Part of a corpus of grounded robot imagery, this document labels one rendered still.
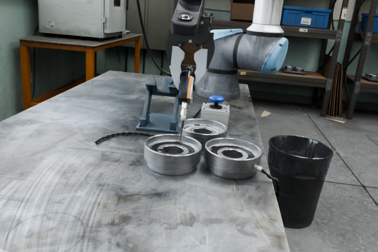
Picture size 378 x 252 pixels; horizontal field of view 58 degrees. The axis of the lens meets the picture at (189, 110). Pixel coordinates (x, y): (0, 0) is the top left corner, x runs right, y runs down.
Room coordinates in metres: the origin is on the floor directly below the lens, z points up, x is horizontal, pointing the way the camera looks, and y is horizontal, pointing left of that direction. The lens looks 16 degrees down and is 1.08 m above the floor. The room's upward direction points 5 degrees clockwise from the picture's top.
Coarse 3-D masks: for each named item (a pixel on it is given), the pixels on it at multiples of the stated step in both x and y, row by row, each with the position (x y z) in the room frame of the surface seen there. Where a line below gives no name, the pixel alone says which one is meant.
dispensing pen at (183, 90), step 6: (186, 78) 0.67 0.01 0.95; (180, 84) 0.67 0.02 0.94; (186, 84) 0.67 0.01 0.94; (180, 90) 0.66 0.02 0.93; (186, 90) 0.66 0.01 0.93; (180, 96) 0.65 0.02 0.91; (186, 96) 0.65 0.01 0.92; (180, 102) 0.67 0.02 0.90; (186, 102) 0.66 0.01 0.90; (186, 108) 0.65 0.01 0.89; (186, 114) 0.65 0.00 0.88; (180, 138) 0.62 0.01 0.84
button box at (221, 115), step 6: (204, 108) 0.83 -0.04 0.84; (210, 108) 0.83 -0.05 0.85; (216, 108) 0.83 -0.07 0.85; (222, 108) 0.84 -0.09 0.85; (228, 108) 0.85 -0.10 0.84; (204, 114) 0.82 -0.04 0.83; (210, 114) 0.81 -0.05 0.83; (216, 114) 0.81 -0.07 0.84; (222, 114) 0.81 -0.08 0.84; (228, 114) 0.81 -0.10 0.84; (216, 120) 0.81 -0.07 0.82; (222, 120) 0.81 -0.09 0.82
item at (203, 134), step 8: (192, 120) 0.74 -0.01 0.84; (200, 120) 0.75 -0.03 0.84; (208, 120) 0.75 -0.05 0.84; (184, 128) 0.71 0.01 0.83; (192, 128) 0.71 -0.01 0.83; (200, 128) 0.72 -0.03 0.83; (208, 128) 0.72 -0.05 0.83; (216, 128) 0.73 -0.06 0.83; (224, 128) 0.71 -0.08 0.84; (192, 136) 0.65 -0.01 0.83; (200, 136) 0.65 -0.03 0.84; (208, 136) 0.65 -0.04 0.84; (216, 136) 0.66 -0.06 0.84; (224, 136) 0.68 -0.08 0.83
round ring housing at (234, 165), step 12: (216, 144) 0.63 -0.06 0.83; (228, 144) 0.64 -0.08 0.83; (240, 144) 0.63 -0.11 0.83; (252, 144) 0.62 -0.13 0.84; (204, 156) 0.58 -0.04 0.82; (216, 156) 0.55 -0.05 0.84; (228, 156) 0.61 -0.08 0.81; (240, 156) 0.60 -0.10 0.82; (216, 168) 0.55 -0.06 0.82; (228, 168) 0.54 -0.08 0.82; (240, 168) 0.54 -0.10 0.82; (252, 168) 0.55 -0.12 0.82
